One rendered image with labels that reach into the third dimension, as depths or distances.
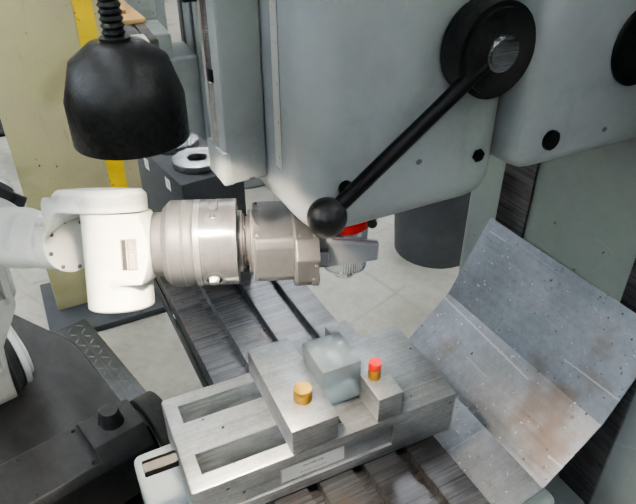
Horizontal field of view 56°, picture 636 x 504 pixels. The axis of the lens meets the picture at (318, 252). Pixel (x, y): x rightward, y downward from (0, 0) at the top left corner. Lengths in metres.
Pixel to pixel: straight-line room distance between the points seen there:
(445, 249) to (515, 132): 2.21
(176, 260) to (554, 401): 0.57
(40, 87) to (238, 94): 1.81
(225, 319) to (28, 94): 1.43
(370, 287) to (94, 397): 1.49
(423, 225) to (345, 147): 2.23
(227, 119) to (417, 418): 0.47
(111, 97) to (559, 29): 0.34
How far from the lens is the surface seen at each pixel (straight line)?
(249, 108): 0.50
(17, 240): 0.73
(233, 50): 0.48
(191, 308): 1.05
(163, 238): 0.58
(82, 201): 0.61
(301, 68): 0.43
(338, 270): 0.62
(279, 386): 0.75
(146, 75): 0.37
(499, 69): 0.47
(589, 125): 0.59
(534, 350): 0.94
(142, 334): 2.48
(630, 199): 0.83
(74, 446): 1.35
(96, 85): 0.37
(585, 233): 0.89
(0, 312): 1.19
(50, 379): 1.54
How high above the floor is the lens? 1.57
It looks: 33 degrees down
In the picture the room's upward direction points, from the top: straight up
